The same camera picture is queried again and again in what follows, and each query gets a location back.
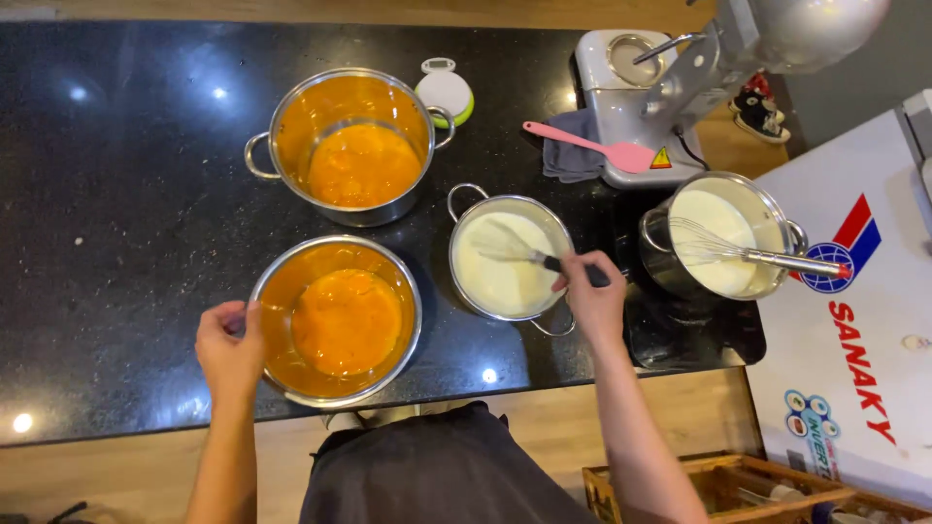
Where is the tall steel pot with milk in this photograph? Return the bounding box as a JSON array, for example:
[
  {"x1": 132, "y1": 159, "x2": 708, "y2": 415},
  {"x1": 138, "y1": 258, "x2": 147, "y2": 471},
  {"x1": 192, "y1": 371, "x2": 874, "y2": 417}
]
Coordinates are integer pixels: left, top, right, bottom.
[{"x1": 638, "y1": 171, "x2": 809, "y2": 302}]

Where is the small steel pot with milk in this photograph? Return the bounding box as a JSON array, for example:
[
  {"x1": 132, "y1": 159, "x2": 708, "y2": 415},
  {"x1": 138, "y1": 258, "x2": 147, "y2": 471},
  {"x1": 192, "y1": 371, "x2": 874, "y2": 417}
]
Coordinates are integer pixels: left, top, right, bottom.
[{"x1": 446, "y1": 182, "x2": 578, "y2": 338}]

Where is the person's black apron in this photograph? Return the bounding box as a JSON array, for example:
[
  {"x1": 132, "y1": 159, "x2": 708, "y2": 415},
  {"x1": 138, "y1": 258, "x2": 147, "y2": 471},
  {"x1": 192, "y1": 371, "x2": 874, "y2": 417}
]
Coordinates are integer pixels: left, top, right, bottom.
[{"x1": 299, "y1": 402, "x2": 598, "y2": 524}]

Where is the white and green kitchen scale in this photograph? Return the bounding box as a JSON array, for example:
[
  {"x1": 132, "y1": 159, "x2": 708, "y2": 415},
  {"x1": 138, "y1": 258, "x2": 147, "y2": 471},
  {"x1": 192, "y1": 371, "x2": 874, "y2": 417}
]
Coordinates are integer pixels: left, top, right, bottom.
[{"x1": 414, "y1": 57, "x2": 476, "y2": 130}]

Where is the pair of black sneakers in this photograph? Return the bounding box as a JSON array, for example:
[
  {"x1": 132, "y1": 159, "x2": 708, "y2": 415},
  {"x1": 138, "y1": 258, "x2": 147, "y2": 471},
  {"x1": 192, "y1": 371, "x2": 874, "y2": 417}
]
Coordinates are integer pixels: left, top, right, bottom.
[{"x1": 729, "y1": 70, "x2": 792, "y2": 144}]

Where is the grey cloth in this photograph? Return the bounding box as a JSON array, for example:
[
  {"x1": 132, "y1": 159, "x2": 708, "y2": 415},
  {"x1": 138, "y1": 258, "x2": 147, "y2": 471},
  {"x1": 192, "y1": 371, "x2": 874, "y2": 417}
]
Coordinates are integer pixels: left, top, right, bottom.
[{"x1": 542, "y1": 108, "x2": 607, "y2": 184}]

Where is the pink silicone spatula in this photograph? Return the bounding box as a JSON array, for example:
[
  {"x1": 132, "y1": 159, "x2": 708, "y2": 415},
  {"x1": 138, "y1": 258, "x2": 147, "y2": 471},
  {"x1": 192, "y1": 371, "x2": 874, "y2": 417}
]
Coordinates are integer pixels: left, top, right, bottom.
[{"x1": 522, "y1": 121, "x2": 657, "y2": 174}]

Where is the person's left hand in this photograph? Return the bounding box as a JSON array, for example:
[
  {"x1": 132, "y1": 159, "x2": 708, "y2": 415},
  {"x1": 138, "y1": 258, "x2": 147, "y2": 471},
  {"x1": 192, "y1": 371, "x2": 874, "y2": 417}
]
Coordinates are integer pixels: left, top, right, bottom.
[{"x1": 195, "y1": 300, "x2": 266, "y2": 400}]

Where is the silver stand mixer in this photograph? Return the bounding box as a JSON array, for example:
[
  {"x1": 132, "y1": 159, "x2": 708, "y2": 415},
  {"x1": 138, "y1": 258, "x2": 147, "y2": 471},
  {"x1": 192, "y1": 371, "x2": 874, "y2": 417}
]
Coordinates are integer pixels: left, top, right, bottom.
[{"x1": 574, "y1": 0, "x2": 892, "y2": 190}]

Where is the wooden crate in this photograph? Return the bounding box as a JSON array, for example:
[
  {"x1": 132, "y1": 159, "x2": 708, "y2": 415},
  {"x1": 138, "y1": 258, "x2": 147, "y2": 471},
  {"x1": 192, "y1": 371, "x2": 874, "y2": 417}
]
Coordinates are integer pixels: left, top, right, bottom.
[{"x1": 582, "y1": 451, "x2": 932, "y2": 524}]

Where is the steel whisk with red tip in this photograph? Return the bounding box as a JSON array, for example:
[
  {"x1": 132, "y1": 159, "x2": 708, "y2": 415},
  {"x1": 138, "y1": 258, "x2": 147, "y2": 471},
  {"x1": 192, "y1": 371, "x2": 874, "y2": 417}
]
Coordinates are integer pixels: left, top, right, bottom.
[{"x1": 668, "y1": 216, "x2": 853, "y2": 280}]

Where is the black-handled whisk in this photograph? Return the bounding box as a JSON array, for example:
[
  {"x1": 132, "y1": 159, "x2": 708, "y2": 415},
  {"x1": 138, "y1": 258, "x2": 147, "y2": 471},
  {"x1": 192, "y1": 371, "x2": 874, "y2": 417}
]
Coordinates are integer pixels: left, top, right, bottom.
[{"x1": 477, "y1": 222, "x2": 611, "y2": 288}]

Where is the steel bowl with orange mixture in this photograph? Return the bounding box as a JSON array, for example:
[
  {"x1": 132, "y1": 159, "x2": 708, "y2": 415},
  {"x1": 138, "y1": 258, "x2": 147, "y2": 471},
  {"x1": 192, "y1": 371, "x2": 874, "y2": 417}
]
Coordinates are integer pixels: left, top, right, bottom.
[{"x1": 250, "y1": 234, "x2": 423, "y2": 409}]

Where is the steel pot with orange mixture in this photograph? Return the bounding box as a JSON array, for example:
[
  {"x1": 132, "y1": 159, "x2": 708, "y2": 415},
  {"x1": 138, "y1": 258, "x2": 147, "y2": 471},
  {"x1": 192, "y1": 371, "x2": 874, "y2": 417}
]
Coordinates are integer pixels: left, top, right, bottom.
[{"x1": 243, "y1": 67, "x2": 457, "y2": 228}]

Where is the person's right hand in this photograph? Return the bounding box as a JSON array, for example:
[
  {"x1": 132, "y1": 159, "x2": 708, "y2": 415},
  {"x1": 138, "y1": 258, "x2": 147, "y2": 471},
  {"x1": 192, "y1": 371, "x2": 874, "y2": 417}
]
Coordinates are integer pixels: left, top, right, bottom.
[{"x1": 551, "y1": 250, "x2": 628, "y2": 350}]

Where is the black induction cooktop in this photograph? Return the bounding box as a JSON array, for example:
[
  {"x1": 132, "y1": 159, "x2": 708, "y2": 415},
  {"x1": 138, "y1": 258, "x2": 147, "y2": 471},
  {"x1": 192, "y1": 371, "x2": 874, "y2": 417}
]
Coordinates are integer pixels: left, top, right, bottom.
[{"x1": 622, "y1": 185, "x2": 767, "y2": 371}]

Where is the white chest freezer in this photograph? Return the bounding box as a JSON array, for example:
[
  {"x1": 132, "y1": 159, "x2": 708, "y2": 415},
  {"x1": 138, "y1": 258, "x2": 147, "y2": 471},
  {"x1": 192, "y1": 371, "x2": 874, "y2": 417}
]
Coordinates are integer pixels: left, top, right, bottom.
[{"x1": 744, "y1": 89, "x2": 932, "y2": 510}]

